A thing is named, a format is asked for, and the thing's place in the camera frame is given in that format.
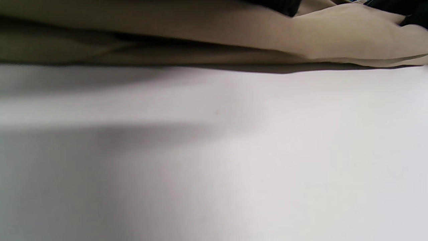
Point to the person's right hand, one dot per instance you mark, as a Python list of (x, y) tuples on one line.
[(411, 8)]

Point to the person's left hand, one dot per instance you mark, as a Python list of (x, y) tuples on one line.
[(281, 6)]

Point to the brown garment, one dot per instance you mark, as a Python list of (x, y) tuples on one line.
[(200, 30)]

